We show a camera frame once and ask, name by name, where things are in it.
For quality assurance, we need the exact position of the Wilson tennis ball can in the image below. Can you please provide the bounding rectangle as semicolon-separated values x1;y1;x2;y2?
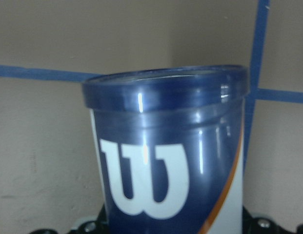
82;65;249;234

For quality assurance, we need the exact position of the brown paper table cover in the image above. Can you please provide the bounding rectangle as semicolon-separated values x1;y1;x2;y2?
0;0;303;234

